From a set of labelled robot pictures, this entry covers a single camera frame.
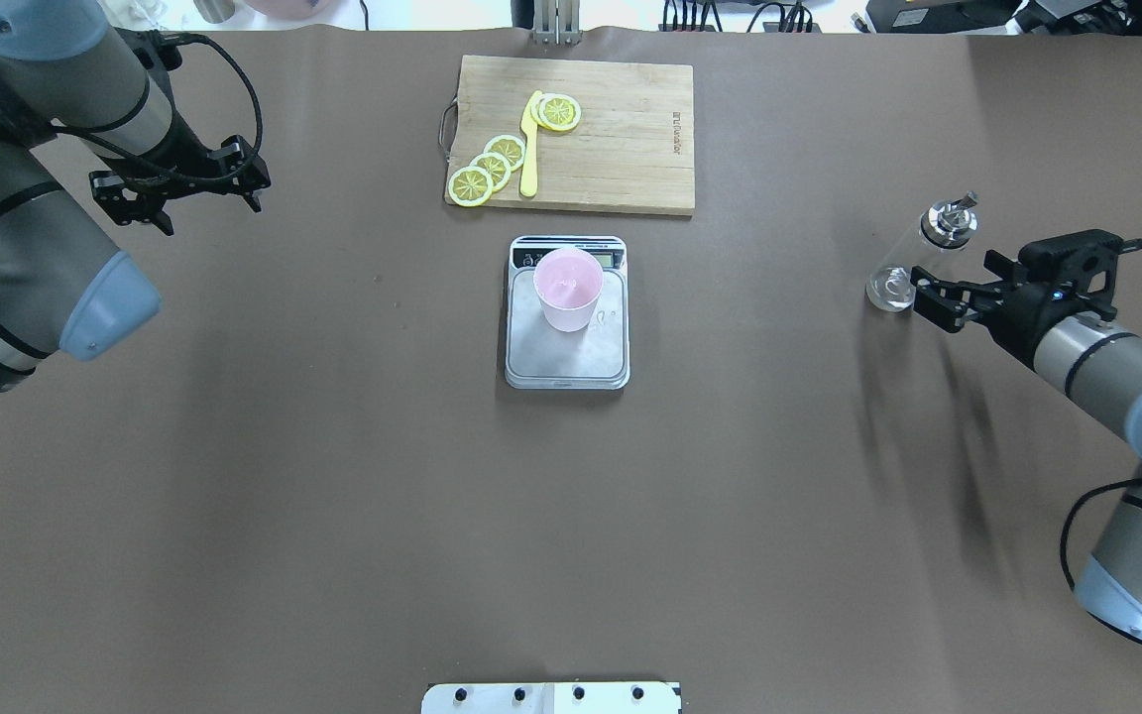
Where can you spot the pink plastic cup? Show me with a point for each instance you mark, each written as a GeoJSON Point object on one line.
{"type": "Point", "coordinates": [568, 282]}

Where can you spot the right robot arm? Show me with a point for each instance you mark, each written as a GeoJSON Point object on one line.
{"type": "Point", "coordinates": [1097, 364]}

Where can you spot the lemon slice by knife tip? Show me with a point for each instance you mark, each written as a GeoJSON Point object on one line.
{"type": "Point", "coordinates": [558, 112]}

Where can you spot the lemon slice front left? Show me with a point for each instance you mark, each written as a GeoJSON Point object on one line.
{"type": "Point", "coordinates": [470, 186]}

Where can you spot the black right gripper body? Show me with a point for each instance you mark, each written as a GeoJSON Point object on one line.
{"type": "Point", "coordinates": [1020, 319]}

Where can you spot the digital kitchen scale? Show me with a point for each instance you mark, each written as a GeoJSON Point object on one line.
{"type": "Point", "coordinates": [538, 356]}

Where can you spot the black equipment box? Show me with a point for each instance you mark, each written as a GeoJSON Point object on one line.
{"type": "Point", "coordinates": [937, 17]}

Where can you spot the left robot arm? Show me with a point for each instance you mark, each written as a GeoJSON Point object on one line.
{"type": "Point", "coordinates": [65, 70]}

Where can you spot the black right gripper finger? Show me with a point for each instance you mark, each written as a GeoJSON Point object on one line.
{"type": "Point", "coordinates": [948, 280]}
{"type": "Point", "coordinates": [952, 312]}

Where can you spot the metal camera post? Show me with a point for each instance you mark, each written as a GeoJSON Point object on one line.
{"type": "Point", "coordinates": [556, 23]}

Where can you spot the glass sauce bottle metal spout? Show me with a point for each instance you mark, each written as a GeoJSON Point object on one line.
{"type": "Point", "coordinates": [942, 231]}

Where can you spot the white metal base plate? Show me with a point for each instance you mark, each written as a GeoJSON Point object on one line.
{"type": "Point", "coordinates": [624, 696]}

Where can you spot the yellow plastic knife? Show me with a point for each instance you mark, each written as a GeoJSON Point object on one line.
{"type": "Point", "coordinates": [529, 127]}

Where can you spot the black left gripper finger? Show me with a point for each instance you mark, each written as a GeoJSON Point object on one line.
{"type": "Point", "coordinates": [114, 195]}
{"type": "Point", "coordinates": [160, 219]}

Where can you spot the bamboo cutting board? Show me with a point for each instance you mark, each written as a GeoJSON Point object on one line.
{"type": "Point", "coordinates": [632, 152]}

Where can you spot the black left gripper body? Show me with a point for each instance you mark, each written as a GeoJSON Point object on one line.
{"type": "Point", "coordinates": [177, 154]}

